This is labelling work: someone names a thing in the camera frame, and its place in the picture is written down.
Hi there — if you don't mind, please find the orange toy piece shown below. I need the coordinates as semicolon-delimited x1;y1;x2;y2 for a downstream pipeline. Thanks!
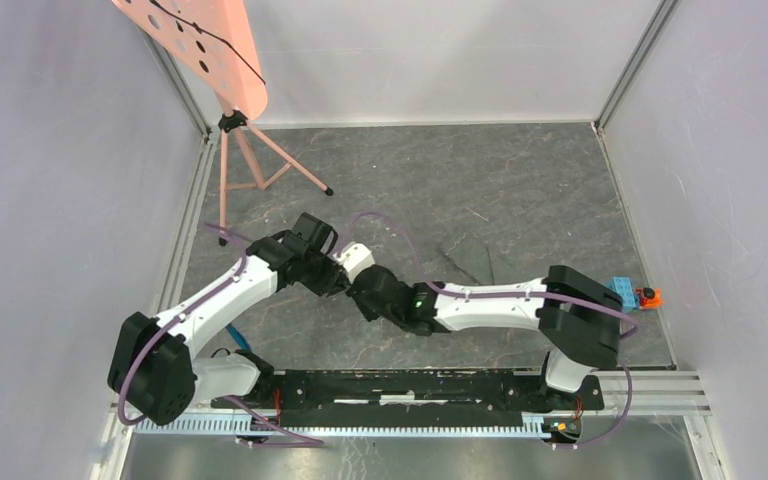
635;287;663;310

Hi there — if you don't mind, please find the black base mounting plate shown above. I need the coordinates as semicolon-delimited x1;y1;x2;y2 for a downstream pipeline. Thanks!
243;368;605;427

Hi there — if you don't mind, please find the blue toy brick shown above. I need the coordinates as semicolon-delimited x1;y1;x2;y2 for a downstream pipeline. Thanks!
606;276;640;313

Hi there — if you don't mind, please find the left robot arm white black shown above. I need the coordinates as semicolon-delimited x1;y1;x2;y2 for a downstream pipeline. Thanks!
107;213;373;425

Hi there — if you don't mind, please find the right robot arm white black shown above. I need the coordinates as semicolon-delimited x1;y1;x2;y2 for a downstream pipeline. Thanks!
347;265;623;408

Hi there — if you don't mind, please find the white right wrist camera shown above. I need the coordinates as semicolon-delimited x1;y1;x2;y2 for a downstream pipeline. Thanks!
335;242;375;284

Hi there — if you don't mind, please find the pink music stand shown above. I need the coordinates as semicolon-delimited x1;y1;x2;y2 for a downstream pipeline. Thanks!
114;0;334;235

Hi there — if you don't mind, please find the grey cloth napkin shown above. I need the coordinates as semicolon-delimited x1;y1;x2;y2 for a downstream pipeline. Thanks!
439;233;520;285

